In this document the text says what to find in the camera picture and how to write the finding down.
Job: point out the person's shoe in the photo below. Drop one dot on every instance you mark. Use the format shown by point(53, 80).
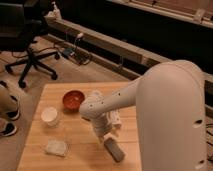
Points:
point(7, 128)
point(9, 104)

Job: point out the grey rectangular eraser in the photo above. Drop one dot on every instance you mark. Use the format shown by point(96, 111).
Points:
point(114, 150)

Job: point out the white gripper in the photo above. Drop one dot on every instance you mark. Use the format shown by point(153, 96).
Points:
point(101, 127)

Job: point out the grey sponge block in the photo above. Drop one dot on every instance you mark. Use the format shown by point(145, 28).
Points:
point(56, 147)

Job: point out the red bowl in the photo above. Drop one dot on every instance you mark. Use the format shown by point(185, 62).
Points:
point(72, 100)

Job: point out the blue power strip with cables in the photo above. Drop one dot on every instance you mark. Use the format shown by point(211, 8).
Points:
point(67, 53)

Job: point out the person's shoe lower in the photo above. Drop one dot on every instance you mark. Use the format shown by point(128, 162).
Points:
point(7, 128)

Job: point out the white tube of cream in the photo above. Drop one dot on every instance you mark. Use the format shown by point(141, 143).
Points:
point(115, 119)

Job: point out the person's shoe upper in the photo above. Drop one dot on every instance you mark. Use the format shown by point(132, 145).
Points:
point(9, 104)

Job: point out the white spray bottle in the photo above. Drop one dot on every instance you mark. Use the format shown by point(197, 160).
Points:
point(55, 13)

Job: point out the black office chair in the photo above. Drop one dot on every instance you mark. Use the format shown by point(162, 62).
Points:
point(20, 23)

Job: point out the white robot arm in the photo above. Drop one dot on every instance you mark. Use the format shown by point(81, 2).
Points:
point(170, 109)

